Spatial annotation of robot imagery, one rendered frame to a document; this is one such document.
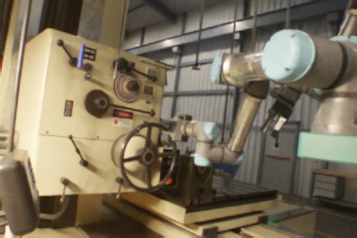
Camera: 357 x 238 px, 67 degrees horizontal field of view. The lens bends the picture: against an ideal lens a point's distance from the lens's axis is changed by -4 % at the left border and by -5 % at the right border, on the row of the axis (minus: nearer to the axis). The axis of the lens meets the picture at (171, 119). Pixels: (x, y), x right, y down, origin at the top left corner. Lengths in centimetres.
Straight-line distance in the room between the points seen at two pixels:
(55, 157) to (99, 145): 25
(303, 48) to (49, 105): 118
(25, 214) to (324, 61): 88
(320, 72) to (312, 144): 16
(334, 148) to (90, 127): 121
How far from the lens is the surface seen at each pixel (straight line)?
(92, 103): 153
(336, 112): 71
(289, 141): 911
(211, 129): 119
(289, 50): 64
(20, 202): 93
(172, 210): 197
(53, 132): 149
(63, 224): 237
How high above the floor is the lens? 143
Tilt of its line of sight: 2 degrees up
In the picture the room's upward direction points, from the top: 7 degrees clockwise
